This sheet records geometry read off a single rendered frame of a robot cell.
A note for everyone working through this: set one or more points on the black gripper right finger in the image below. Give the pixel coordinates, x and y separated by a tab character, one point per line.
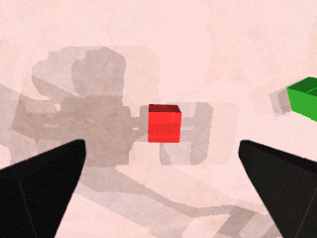
286	184

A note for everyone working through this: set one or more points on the green block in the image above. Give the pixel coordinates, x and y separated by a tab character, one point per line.
311	98
297	98

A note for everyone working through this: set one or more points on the red block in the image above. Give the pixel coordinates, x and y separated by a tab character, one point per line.
164	123

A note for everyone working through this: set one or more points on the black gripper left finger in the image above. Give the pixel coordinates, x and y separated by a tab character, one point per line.
35	193

